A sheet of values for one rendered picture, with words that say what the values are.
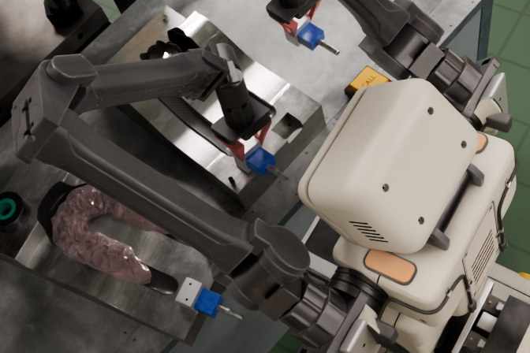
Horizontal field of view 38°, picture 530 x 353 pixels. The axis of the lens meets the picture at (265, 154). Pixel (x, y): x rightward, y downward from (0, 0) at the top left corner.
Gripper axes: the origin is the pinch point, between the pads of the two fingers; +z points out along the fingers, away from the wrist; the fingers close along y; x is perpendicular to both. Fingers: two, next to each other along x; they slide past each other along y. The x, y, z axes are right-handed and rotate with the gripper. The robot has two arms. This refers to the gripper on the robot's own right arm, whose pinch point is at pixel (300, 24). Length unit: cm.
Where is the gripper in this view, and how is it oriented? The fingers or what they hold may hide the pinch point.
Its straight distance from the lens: 165.1
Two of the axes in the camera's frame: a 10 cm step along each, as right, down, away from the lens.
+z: 2.0, 4.7, 8.6
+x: 7.2, 5.3, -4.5
